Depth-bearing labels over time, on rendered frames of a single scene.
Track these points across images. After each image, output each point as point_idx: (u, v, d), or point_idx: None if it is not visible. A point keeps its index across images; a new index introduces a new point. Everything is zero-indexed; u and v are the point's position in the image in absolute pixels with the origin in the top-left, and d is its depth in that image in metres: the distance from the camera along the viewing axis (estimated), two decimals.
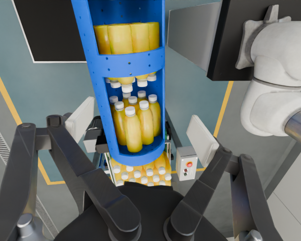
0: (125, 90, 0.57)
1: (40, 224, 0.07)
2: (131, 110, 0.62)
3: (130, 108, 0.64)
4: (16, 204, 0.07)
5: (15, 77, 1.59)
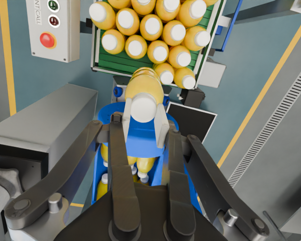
0: None
1: (66, 208, 0.08)
2: (140, 100, 0.22)
3: (142, 113, 0.23)
4: (57, 182, 0.09)
5: (242, 101, 1.74)
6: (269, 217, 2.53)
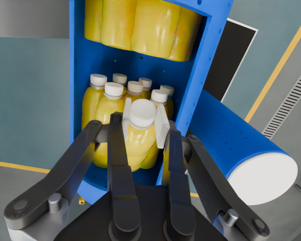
0: None
1: (66, 208, 0.08)
2: None
3: None
4: (56, 182, 0.09)
5: (288, 18, 1.30)
6: None
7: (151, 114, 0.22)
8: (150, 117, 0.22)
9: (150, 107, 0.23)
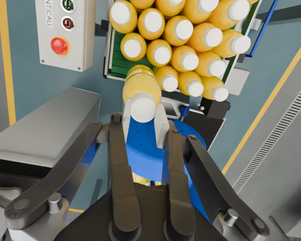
0: None
1: (66, 208, 0.08)
2: (169, 78, 0.41)
3: (170, 86, 0.42)
4: (57, 182, 0.09)
5: (251, 104, 1.68)
6: (274, 222, 2.49)
7: (149, 116, 0.23)
8: (148, 120, 0.24)
9: (150, 109, 0.23)
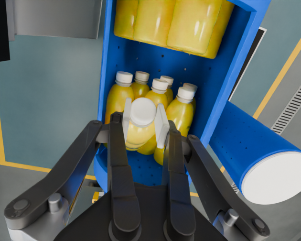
0: None
1: (66, 208, 0.08)
2: None
3: None
4: (57, 182, 0.09)
5: (296, 18, 1.30)
6: None
7: None
8: None
9: None
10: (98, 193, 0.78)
